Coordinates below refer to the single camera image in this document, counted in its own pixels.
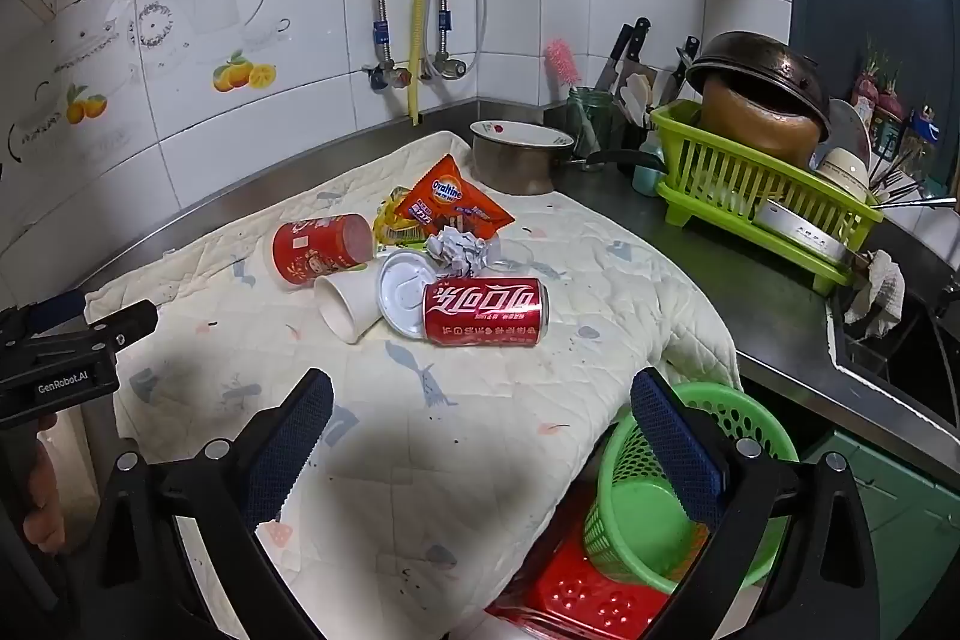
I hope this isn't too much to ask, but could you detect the paper ball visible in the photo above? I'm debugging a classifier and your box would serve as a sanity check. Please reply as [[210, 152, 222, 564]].
[[425, 225, 492, 277]]

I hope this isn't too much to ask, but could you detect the white paper cup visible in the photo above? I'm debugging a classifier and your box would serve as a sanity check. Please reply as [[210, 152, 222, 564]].
[[313, 269, 383, 342]]

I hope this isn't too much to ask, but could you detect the white rice paddle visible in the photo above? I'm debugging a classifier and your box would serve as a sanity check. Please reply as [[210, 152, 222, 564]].
[[621, 72, 655, 127]]

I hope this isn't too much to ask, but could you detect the quilted printed blanket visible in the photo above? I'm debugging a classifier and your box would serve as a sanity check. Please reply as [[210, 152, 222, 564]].
[[84, 130, 743, 640]]

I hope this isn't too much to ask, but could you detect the green glass jar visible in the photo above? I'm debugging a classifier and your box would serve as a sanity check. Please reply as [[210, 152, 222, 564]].
[[566, 85, 617, 157]]

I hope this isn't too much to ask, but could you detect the green plastic basket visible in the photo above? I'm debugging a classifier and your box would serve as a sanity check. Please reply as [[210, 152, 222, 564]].
[[583, 381, 800, 596]]

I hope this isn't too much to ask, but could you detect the green dish rack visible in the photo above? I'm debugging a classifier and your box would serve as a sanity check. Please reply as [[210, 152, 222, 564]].
[[649, 100, 886, 298]]

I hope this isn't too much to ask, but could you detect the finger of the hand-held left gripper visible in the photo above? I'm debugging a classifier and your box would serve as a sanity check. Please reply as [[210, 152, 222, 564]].
[[88, 301, 160, 356], [0, 291, 85, 341]]

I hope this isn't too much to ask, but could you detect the white bowl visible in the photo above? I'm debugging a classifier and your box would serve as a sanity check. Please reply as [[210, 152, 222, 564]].
[[814, 149, 871, 199]]

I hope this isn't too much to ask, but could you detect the brown clay pot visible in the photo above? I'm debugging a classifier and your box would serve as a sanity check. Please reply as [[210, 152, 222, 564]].
[[701, 70, 818, 169]]

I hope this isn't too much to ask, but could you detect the orange snack wrapper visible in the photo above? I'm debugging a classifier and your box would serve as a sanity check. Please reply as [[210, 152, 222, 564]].
[[394, 154, 516, 244]]

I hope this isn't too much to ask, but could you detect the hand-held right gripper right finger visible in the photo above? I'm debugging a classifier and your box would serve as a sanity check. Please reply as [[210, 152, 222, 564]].
[[630, 368, 878, 640]]

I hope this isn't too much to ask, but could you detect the small clear plastic bottle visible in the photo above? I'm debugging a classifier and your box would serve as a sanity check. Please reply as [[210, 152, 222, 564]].
[[480, 235, 541, 274]]

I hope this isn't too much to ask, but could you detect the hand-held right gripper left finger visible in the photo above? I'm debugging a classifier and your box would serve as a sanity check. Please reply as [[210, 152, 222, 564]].
[[90, 368, 335, 640]]

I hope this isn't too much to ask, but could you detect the pink bottle brush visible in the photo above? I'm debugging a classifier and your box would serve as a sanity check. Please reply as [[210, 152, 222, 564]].
[[544, 38, 601, 154]]

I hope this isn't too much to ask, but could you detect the metal plate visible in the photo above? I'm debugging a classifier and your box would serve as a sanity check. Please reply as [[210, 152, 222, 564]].
[[829, 98, 872, 176]]

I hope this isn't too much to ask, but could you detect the red plastic stool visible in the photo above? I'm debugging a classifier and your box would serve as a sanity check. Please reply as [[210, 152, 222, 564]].
[[487, 520, 676, 640]]

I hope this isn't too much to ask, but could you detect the metal saucepan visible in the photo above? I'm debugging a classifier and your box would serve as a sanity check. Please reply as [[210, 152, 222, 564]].
[[470, 119, 668, 196]]

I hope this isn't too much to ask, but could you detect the steel cleaver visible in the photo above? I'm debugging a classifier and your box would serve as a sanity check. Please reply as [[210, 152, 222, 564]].
[[752, 197, 863, 270]]

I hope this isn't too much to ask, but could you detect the red soda can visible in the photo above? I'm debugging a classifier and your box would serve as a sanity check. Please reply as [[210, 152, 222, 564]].
[[422, 278, 550, 347]]

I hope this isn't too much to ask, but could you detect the white dishcloth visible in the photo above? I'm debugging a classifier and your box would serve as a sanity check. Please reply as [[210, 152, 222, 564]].
[[844, 248, 906, 341]]

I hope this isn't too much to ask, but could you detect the bunch of metal cutlery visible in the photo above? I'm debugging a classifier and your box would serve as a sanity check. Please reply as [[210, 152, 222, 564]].
[[870, 152, 938, 214]]

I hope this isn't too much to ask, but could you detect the green cabinet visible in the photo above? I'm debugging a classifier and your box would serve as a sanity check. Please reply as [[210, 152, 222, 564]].
[[802, 430, 960, 640]]

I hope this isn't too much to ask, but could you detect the black handled knife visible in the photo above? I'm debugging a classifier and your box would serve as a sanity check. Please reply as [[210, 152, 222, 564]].
[[596, 23, 635, 94], [626, 16, 652, 67], [677, 36, 702, 86]]

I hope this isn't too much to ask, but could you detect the person's left hand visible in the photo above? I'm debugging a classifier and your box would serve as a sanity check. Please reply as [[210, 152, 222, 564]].
[[16, 411, 68, 555]]

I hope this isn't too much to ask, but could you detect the red printed paper cup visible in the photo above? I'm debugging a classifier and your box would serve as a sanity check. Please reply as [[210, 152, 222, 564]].
[[271, 214, 374, 290]]

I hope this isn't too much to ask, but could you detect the steel sink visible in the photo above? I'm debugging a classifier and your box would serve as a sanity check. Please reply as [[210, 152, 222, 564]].
[[829, 291, 960, 431]]

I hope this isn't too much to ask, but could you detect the dark metal wok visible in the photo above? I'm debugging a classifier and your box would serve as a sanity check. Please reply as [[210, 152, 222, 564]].
[[685, 31, 833, 142]]

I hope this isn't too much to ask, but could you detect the teal cup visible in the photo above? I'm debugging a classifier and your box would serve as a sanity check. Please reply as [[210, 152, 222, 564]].
[[632, 149, 668, 196]]

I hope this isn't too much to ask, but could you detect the yellow snack wrapper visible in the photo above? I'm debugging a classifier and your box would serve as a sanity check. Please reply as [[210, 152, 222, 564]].
[[373, 186, 432, 251]]

